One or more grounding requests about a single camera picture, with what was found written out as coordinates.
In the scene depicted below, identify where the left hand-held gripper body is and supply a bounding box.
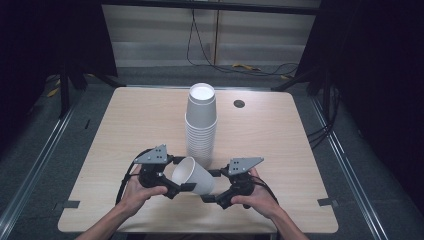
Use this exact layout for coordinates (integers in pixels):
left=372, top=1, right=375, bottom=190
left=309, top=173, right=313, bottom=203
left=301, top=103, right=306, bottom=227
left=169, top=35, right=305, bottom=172
left=132, top=143, right=175, bottom=189

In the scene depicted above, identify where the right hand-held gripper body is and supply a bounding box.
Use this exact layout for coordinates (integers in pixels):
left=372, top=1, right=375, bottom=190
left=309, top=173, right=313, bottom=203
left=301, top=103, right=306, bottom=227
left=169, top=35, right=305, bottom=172
left=219, top=156, right=265, bottom=201

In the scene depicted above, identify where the white paper cup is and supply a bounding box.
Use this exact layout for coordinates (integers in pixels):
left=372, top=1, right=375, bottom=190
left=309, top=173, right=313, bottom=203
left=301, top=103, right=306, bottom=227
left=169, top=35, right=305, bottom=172
left=170, top=156, right=216, bottom=196

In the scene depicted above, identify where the stack of white cups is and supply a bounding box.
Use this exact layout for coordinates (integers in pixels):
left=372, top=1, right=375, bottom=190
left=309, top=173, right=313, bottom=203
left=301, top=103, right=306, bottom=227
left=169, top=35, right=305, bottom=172
left=184, top=82, right=219, bottom=169

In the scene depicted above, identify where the person's left hand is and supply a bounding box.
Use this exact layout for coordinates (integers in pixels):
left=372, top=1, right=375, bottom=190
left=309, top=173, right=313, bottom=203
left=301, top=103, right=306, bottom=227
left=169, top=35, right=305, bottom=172
left=120, top=164, right=169, bottom=218

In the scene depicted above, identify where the person's right hand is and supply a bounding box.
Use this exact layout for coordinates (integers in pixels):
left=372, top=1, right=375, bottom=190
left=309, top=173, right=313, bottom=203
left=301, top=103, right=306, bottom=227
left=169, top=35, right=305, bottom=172
left=230, top=167, right=282, bottom=220

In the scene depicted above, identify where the yellow strip on floor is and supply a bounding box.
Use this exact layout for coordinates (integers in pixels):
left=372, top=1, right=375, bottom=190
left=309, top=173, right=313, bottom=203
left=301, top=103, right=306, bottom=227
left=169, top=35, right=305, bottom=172
left=232, top=62, right=262, bottom=72

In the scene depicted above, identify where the black metal stand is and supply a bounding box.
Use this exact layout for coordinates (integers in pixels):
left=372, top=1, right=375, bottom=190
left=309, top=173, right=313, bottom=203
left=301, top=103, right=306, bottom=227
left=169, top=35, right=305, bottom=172
left=58, top=64, right=118, bottom=119
left=270, top=68, right=334, bottom=98

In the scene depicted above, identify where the yellow tape scrap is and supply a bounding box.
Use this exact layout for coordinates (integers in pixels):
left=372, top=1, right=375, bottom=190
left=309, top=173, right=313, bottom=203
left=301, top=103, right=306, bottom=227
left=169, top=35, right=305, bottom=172
left=45, top=86, right=62, bottom=98

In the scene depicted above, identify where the right hand-held gripper cable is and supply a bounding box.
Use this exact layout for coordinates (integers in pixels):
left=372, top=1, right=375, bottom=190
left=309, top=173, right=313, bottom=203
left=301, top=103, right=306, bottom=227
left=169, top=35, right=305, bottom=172
left=250, top=175, right=280, bottom=205

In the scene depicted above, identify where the hand-held gripper cable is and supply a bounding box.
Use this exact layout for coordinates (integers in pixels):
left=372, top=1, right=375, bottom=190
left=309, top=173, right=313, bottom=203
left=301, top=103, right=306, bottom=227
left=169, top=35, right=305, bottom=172
left=114, top=148, right=155, bottom=206
left=250, top=175, right=280, bottom=205

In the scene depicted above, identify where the left hand-held gripper cable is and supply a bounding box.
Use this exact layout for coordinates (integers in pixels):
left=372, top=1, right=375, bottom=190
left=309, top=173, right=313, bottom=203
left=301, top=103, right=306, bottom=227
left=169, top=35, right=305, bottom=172
left=114, top=148, right=155, bottom=206

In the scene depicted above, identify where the black cable bundle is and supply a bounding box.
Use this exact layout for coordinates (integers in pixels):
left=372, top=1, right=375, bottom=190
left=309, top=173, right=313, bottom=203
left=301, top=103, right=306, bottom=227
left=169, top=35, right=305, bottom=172
left=305, top=84, right=342, bottom=150

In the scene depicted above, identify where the metal floor rail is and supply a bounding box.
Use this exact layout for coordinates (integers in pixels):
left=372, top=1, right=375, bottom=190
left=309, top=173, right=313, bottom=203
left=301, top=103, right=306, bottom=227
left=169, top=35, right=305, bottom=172
left=309, top=94, right=391, bottom=240
left=0, top=99, right=79, bottom=231

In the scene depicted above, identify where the black hanging cable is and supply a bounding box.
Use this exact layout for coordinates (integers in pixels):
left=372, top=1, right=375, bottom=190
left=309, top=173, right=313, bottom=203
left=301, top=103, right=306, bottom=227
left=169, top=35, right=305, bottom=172
left=185, top=8, right=300, bottom=78

